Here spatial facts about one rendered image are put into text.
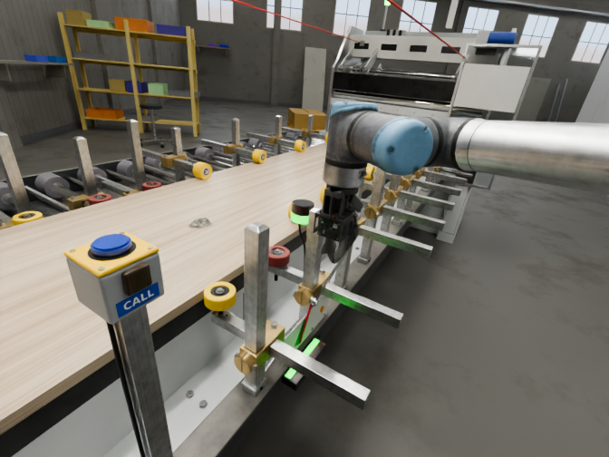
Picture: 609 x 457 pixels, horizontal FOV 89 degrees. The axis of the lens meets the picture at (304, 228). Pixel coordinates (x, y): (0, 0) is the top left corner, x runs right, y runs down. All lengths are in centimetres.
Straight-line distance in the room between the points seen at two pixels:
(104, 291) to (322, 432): 138
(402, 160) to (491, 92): 267
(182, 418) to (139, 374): 46
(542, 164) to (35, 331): 95
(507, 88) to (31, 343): 317
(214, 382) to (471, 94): 288
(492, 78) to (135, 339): 306
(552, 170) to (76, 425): 93
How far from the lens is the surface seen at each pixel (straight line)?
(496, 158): 57
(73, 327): 84
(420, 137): 55
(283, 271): 100
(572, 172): 53
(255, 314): 69
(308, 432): 165
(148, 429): 61
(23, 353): 83
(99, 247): 40
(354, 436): 168
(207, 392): 100
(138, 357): 50
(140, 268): 39
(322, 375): 75
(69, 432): 86
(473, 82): 320
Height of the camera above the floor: 142
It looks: 26 degrees down
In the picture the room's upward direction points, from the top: 5 degrees clockwise
